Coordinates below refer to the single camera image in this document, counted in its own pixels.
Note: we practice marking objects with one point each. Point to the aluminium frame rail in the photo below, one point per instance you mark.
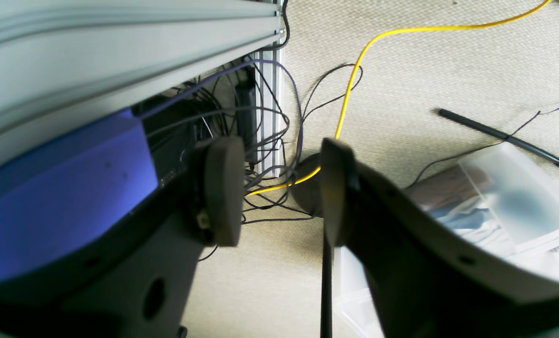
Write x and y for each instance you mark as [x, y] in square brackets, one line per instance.
[67, 63]

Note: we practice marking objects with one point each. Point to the black rod on floor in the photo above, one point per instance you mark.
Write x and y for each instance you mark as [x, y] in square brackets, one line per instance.
[506, 137]

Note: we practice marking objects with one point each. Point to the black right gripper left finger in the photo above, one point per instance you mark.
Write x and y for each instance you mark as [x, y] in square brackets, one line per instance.
[134, 281]

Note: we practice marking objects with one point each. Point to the clear plastic storage bin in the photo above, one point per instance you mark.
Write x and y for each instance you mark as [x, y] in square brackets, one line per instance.
[498, 200]

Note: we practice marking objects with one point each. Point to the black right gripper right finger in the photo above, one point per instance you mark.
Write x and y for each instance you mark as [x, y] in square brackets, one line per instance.
[425, 281]

